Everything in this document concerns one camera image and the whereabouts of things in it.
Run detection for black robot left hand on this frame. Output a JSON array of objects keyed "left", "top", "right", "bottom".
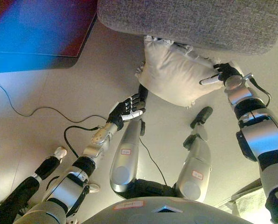
[{"left": 106, "top": 92, "right": 146, "bottom": 129}]

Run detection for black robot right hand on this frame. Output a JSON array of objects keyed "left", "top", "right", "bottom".
[{"left": 199, "top": 62, "right": 243, "bottom": 87}]

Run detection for white fringed pillow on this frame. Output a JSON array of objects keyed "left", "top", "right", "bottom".
[{"left": 135, "top": 35, "right": 244, "bottom": 110}]

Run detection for silver robot left leg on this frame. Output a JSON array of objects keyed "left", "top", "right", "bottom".
[{"left": 109, "top": 84, "right": 149, "bottom": 193}]

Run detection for silver robot leg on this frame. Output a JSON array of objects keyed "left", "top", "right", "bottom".
[
  {"left": 175, "top": 106, "right": 214, "bottom": 203},
  {"left": 109, "top": 84, "right": 149, "bottom": 193}
]

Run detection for grey fabric armchair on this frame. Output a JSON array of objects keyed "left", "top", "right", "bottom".
[{"left": 97, "top": 0, "right": 278, "bottom": 56}]

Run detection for white shoe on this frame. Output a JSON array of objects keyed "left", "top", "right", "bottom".
[
  {"left": 86, "top": 182, "right": 101, "bottom": 194},
  {"left": 53, "top": 146, "right": 68, "bottom": 160}
]

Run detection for silver robot right leg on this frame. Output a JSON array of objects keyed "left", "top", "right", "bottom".
[{"left": 175, "top": 106, "right": 214, "bottom": 203}]

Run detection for dark rounded table top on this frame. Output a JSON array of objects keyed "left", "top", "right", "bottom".
[{"left": 0, "top": 51, "right": 80, "bottom": 74}]

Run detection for grey robot torso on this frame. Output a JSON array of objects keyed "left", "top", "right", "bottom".
[{"left": 80, "top": 178, "right": 247, "bottom": 224}]

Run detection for brown wooden cabinet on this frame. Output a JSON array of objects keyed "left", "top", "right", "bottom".
[{"left": 0, "top": 0, "right": 99, "bottom": 58}]

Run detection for person leg black trousers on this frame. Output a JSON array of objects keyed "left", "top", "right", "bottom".
[{"left": 0, "top": 155, "right": 62, "bottom": 222}]

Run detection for beige bed cover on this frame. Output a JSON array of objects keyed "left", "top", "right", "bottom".
[{"left": 215, "top": 178, "right": 270, "bottom": 219}]

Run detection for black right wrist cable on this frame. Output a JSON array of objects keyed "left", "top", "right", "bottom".
[{"left": 249, "top": 77, "right": 272, "bottom": 107}]

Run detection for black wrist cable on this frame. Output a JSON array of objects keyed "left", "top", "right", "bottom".
[
  {"left": 63, "top": 125, "right": 100, "bottom": 160},
  {"left": 249, "top": 77, "right": 272, "bottom": 107}
]

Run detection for thin black tether cable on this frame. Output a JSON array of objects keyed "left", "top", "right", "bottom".
[{"left": 138, "top": 137, "right": 169, "bottom": 187}]

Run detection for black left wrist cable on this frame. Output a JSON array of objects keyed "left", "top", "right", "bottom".
[{"left": 63, "top": 125, "right": 100, "bottom": 160}]

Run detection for thin black floor cable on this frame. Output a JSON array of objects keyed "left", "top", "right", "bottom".
[{"left": 0, "top": 76, "right": 110, "bottom": 124}]

